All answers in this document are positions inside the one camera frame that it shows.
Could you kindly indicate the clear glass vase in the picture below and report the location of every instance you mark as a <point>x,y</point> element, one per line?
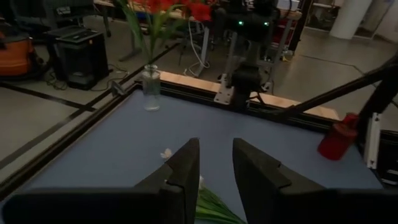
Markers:
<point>151,90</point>

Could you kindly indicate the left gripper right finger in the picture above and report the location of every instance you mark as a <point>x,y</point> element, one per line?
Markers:
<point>264,193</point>

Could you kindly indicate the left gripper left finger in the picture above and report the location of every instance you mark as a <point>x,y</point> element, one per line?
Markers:
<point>174,193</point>

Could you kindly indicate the white artificial flower bunch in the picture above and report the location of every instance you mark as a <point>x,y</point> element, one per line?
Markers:
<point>214,208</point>

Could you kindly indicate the orange vacuum cleaner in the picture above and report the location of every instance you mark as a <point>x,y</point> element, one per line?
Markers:
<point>15,56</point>

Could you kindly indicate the red vase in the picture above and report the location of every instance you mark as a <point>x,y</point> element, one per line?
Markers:
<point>335,143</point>

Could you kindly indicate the wooden desk with white legs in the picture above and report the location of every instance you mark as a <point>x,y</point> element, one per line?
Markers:
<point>203,49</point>

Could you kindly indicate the black box machine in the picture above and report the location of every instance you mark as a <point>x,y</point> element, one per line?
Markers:
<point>81,56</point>

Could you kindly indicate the red artificial flower bunch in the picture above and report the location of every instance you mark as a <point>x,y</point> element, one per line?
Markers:
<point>199,11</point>

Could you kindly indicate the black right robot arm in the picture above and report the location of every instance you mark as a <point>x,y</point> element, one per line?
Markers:
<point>245,81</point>

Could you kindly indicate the white round pillar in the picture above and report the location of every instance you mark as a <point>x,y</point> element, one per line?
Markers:
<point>349,17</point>

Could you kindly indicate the black aluminium table frame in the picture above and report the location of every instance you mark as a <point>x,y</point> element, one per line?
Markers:
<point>62,143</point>

